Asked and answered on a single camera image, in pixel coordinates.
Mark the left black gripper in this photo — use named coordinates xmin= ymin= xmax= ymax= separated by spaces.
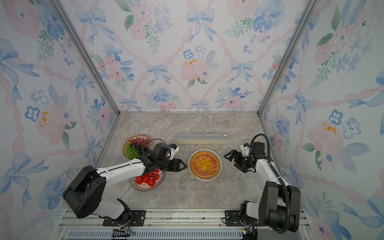
xmin=157 ymin=158 xmax=188 ymax=171

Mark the cream plastic wrap dispenser box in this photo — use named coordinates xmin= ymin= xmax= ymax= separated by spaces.
xmin=176 ymin=133 xmax=230 ymax=145

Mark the yellow plate with food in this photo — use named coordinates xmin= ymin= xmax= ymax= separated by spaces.
xmin=188 ymin=149 xmax=223 ymax=182

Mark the clear plastic wrap sheet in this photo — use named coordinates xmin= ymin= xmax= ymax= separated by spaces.
xmin=187 ymin=148 xmax=224 ymax=183

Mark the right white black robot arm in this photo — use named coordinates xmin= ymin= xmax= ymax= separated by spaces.
xmin=222 ymin=134 xmax=301 ymax=236

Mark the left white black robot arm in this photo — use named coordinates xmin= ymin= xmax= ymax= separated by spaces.
xmin=63 ymin=143 xmax=187 ymax=227

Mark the plate of red strawberries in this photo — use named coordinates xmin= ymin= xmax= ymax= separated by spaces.
xmin=130 ymin=169 xmax=165 ymax=192

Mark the plate of grapes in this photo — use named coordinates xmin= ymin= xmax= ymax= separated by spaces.
xmin=122 ymin=135 xmax=154 ymax=160

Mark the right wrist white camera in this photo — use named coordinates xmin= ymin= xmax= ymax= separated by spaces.
xmin=240 ymin=143 xmax=251 ymax=157

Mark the wrist white camera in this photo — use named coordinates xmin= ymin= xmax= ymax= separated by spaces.
xmin=169 ymin=144 xmax=180 ymax=160
xmin=240 ymin=143 xmax=251 ymax=157

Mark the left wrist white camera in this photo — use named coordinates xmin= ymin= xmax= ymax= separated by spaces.
xmin=169 ymin=144 xmax=180 ymax=160

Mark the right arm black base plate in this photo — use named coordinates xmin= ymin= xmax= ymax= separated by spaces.
xmin=222 ymin=210 xmax=249 ymax=227

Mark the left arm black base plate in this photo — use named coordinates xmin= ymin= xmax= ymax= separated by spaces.
xmin=103 ymin=210 xmax=147 ymax=227

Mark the aluminium front rail frame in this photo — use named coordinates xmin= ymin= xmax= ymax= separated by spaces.
xmin=55 ymin=208 xmax=316 ymax=240

